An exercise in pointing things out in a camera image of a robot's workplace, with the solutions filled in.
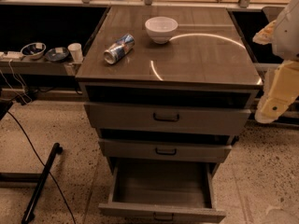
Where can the black stand leg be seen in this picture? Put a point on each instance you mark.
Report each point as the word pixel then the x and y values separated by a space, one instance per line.
pixel 29 212

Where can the grey drawer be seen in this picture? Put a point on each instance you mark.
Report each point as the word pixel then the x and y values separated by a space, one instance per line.
pixel 167 191
pixel 167 119
pixel 164 151

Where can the grey middle drawer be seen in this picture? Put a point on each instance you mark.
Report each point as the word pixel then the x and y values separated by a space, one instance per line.
pixel 164 151

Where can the blue silver drink can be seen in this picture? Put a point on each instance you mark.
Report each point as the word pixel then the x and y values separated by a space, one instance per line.
pixel 119 49

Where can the white bowl with blue inside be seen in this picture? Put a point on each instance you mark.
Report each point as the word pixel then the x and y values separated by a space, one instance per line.
pixel 33 51

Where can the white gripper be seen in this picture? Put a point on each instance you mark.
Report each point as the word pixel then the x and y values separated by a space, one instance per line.
pixel 288 34

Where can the white paper cup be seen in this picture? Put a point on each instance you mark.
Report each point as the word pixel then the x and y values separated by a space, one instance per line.
pixel 76 52

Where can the grey top drawer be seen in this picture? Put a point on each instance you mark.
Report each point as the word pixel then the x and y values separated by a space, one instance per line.
pixel 167 119

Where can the grey bottom drawer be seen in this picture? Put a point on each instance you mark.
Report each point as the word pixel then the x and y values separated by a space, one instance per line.
pixel 167 191

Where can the white power strip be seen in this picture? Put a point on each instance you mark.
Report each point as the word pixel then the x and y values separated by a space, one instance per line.
pixel 11 55

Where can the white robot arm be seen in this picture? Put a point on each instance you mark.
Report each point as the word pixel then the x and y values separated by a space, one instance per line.
pixel 283 33

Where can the grey drawer cabinet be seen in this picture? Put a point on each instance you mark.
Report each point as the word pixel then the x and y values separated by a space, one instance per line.
pixel 203 65

